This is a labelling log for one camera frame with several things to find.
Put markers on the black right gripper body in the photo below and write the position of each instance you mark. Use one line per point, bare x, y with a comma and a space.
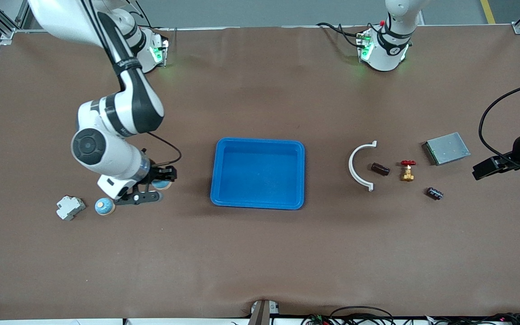
156, 173

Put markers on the blue round service bell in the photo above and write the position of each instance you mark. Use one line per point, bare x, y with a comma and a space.
104, 207
163, 185

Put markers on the brown capacitor with white print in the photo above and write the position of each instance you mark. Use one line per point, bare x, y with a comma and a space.
434, 193

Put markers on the plain dark brown capacitor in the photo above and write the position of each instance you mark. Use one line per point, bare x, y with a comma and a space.
380, 169

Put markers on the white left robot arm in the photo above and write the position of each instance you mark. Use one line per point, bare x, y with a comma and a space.
388, 54

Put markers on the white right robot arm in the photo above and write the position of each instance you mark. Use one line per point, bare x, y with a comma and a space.
106, 153

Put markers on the grey metal box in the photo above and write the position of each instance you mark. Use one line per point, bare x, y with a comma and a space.
449, 148

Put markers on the white circuit breaker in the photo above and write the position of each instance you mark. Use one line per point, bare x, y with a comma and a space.
69, 207

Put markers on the blue plastic tray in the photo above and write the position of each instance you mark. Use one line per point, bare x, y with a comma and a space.
260, 176

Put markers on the brown table cover sheet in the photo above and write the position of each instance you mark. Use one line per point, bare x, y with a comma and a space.
260, 253

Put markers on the white curved pipe clamp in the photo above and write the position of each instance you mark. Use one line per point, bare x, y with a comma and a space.
350, 164

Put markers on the grey metal bracket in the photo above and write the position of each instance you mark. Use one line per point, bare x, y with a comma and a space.
262, 313

